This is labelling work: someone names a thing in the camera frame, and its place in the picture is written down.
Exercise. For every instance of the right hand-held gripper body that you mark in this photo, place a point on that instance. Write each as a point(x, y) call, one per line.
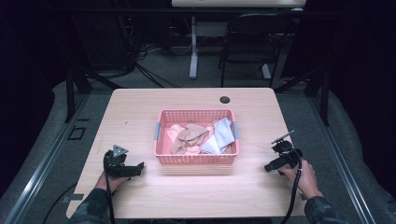
point(288, 154)

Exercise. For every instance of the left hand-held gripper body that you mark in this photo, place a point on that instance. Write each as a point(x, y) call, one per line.
point(114, 161)

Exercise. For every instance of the person's left hand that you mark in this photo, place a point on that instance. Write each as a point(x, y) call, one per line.
point(112, 183)

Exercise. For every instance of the person's right hand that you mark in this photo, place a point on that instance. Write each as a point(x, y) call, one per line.
point(306, 180)

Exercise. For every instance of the pink plastic basket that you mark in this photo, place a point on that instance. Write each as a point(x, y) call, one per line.
point(174, 159)

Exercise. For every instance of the peach cloth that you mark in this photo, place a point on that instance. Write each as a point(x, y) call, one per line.
point(174, 131)

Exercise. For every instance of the small pink cloth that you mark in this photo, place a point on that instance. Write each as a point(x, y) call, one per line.
point(193, 151)

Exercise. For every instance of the light blue cloth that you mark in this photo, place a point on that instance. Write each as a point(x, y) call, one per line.
point(224, 132)

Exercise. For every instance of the beige stocking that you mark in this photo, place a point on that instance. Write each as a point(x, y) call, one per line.
point(190, 135)

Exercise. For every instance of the pale blue white cloth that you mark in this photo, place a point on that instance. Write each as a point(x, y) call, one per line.
point(211, 146)

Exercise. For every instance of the black metal stand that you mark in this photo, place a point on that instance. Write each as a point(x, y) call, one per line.
point(70, 90)
point(323, 93)

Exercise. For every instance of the black table grommet hole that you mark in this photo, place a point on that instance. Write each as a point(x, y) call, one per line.
point(224, 100)

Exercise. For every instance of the white desk foot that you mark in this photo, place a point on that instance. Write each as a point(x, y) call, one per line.
point(266, 71)

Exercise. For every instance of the black metal chair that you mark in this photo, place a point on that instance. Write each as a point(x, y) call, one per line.
point(258, 46)

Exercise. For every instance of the white desk leg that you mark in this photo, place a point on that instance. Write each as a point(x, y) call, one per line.
point(193, 49)

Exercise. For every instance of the white desk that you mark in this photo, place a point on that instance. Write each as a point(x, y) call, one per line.
point(236, 3)

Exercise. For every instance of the aluminium floor rail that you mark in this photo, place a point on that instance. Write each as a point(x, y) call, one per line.
point(46, 161)
point(339, 161)

